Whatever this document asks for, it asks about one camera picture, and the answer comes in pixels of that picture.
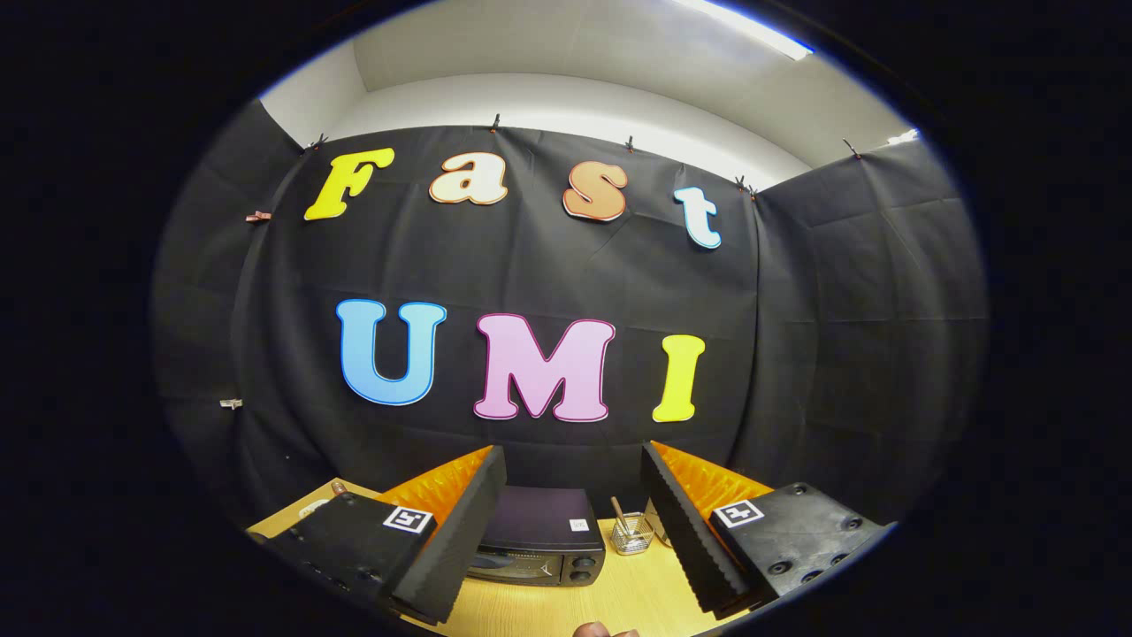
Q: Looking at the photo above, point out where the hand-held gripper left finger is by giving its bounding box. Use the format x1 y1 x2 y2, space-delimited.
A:
265 445 508 625

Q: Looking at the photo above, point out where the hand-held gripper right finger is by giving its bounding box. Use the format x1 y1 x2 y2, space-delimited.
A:
640 441 894 618

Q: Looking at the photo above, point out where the cream white toaster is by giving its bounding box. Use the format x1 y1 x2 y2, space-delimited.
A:
643 497 675 548

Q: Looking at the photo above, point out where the black toaster oven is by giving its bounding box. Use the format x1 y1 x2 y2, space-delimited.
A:
466 485 608 587

